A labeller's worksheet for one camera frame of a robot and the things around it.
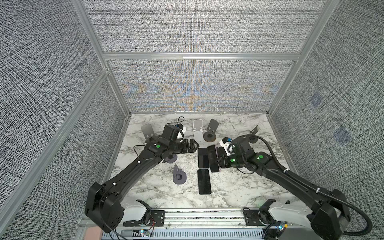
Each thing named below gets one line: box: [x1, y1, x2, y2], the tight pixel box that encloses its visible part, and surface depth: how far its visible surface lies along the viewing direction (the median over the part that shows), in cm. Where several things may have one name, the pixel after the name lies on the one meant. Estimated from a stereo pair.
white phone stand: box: [193, 119, 205, 148], surface depth 106 cm
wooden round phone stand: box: [203, 118, 219, 143], surface depth 103 cm
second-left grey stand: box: [162, 154, 178, 164], surface depth 97 cm
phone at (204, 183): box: [197, 169, 212, 195], surface depth 87 cm
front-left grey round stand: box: [172, 163, 187, 185], surface depth 87 cm
